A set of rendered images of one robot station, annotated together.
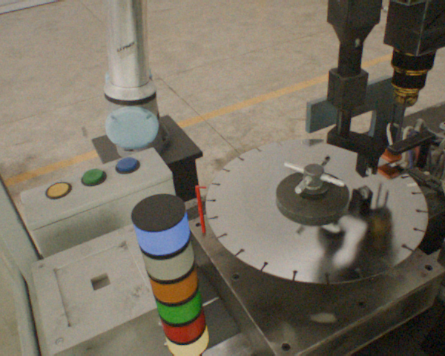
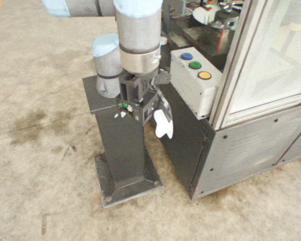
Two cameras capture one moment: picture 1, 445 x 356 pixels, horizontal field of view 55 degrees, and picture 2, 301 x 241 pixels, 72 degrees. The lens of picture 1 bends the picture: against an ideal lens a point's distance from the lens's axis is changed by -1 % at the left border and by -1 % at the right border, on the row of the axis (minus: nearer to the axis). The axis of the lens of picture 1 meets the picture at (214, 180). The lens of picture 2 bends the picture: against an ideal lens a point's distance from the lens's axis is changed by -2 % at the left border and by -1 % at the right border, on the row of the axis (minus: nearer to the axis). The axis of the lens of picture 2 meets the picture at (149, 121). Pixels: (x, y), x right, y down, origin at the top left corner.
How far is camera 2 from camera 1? 126 cm
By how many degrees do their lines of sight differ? 62
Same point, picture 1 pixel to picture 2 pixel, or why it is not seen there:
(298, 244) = not seen: hidden behind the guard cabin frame
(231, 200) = (229, 25)
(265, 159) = (204, 19)
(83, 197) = (210, 68)
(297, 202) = (233, 15)
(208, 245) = (224, 51)
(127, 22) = not seen: outside the picture
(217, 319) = not seen: hidden behind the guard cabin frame
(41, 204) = (215, 80)
